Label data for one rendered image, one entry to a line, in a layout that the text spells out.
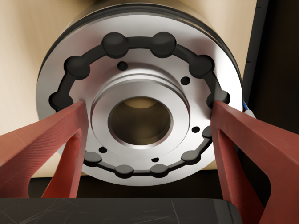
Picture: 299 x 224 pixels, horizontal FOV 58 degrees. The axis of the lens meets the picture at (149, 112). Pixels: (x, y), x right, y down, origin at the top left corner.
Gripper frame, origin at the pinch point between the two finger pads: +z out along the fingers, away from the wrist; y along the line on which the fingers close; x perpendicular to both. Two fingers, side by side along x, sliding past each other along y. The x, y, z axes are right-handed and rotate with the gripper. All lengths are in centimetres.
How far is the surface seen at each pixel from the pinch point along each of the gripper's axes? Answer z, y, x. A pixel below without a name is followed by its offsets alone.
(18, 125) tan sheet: 3.7, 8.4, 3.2
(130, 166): 1.1, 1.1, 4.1
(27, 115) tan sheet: 3.8, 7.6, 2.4
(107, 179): 0.7, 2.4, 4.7
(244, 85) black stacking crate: 4.7, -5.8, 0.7
